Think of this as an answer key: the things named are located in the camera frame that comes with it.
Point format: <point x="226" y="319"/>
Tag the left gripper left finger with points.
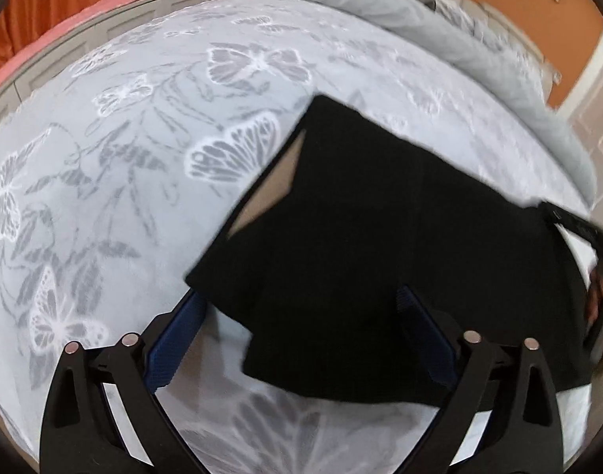
<point x="79" y="433"/>

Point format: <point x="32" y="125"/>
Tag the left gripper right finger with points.
<point x="501" y="413"/>

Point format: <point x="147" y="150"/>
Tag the black pants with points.
<point x="358" y="284"/>

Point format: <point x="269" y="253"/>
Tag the right hand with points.
<point x="594" y="295"/>

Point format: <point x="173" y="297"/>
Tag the white wardrobe doors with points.
<point x="583" y="109"/>

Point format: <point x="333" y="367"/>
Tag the grey rolled duvet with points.
<point x="419" y="25"/>

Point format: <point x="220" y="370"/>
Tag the grey butterfly bedspread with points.
<point x="117" y="173"/>

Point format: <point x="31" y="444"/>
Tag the beige padded headboard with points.
<point x="500" y="34"/>

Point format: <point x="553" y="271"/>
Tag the white drawer cabinet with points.
<point x="49" y="59"/>

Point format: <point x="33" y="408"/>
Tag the pink cabinet top mat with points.
<point x="59" y="34"/>

